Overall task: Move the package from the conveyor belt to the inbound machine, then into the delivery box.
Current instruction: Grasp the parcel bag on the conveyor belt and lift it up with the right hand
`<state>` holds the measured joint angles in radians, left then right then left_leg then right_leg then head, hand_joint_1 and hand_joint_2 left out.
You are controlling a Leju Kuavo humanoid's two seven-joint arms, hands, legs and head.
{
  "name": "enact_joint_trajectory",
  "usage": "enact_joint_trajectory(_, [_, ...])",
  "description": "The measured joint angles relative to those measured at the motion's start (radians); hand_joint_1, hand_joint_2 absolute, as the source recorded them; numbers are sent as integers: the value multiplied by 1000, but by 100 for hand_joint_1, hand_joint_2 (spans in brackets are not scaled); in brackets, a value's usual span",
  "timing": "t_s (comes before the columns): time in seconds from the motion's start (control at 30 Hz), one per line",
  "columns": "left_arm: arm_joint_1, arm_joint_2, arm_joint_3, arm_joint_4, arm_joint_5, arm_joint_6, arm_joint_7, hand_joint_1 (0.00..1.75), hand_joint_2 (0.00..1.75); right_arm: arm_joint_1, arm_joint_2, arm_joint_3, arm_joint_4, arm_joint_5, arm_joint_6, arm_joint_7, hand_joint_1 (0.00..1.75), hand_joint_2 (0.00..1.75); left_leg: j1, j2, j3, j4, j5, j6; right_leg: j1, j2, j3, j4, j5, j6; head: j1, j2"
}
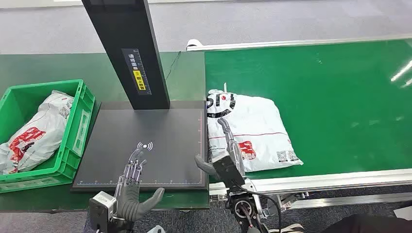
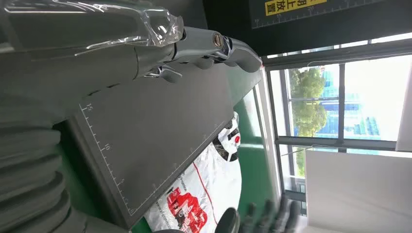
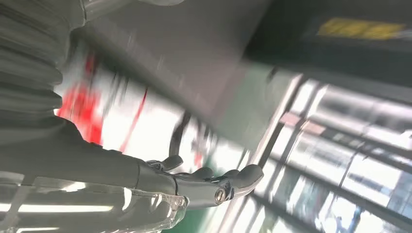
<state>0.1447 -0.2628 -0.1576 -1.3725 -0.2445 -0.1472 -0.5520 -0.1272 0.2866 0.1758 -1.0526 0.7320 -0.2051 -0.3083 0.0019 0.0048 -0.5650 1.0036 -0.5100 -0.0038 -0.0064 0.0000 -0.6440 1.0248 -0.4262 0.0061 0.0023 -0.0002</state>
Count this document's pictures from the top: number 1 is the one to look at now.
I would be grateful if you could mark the white courier bag red print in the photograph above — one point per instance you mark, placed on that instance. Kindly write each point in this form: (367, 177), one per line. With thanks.
(38, 135)

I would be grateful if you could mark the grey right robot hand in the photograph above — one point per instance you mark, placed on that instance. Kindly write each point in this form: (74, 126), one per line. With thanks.
(229, 138)

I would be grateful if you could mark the white roller end cap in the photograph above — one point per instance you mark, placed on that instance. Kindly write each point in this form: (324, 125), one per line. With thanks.
(193, 43)

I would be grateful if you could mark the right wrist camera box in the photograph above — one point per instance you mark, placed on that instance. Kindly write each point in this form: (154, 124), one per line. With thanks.
(227, 172)

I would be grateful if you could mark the green plastic crate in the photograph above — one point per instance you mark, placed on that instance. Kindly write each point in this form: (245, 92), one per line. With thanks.
(77, 135)

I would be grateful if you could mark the green conveyor belt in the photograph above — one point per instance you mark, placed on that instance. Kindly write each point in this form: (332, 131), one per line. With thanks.
(338, 106)

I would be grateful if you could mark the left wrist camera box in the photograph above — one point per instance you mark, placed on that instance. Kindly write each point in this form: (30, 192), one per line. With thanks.
(101, 207)

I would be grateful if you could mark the black inbound scanner machine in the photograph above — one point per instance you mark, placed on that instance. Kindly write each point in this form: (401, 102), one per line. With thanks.
(161, 128)

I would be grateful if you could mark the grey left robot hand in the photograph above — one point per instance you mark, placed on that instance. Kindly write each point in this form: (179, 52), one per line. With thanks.
(128, 202)

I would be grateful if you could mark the aluminium conveyor frame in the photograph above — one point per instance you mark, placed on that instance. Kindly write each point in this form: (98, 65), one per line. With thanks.
(322, 182)

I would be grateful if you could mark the white flat sheet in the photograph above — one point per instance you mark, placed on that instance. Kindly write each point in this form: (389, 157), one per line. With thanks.
(405, 213)

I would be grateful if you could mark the yellow warning sticker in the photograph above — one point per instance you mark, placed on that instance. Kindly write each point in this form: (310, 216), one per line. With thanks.
(139, 80)

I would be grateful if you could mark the black fabric object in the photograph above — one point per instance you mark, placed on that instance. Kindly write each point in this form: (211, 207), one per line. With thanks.
(370, 225)

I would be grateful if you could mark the white courier bag black print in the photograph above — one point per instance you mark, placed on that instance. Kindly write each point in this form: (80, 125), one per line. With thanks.
(260, 119)

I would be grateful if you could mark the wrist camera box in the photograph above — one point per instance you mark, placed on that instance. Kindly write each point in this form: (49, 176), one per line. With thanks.
(101, 207)
(227, 172)

